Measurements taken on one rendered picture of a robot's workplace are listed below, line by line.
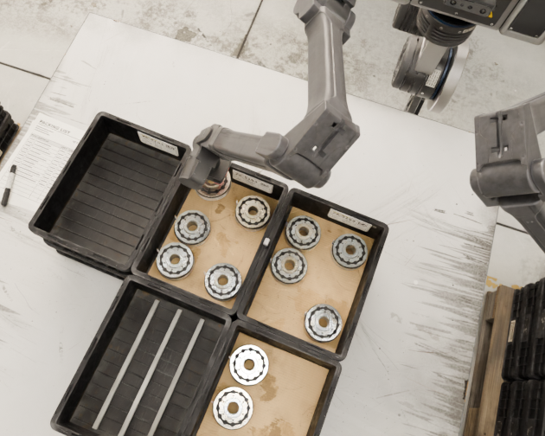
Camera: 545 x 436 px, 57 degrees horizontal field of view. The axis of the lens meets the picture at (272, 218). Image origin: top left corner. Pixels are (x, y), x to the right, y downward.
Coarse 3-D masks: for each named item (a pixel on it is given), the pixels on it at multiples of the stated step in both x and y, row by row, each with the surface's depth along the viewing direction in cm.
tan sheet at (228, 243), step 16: (192, 192) 150; (240, 192) 152; (256, 192) 152; (192, 208) 149; (208, 208) 149; (224, 208) 149; (272, 208) 150; (224, 224) 148; (176, 240) 145; (208, 240) 146; (224, 240) 146; (240, 240) 146; (256, 240) 147; (208, 256) 144; (224, 256) 144; (240, 256) 145; (192, 272) 142; (240, 272) 143; (192, 288) 141; (224, 304) 140
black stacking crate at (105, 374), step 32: (128, 288) 132; (128, 320) 137; (160, 320) 137; (192, 320) 138; (224, 320) 130; (96, 352) 127; (128, 352) 134; (192, 352) 135; (96, 384) 130; (128, 384) 131; (160, 384) 131; (192, 384) 132; (64, 416) 122; (96, 416) 128
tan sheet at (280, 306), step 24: (288, 216) 150; (312, 216) 150; (288, 264) 145; (312, 264) 145; (264, 288) 142; (288, 288) 142; (312, 288) 143; (336, 288) 143; (264, 312) 140; (288, 312) 140
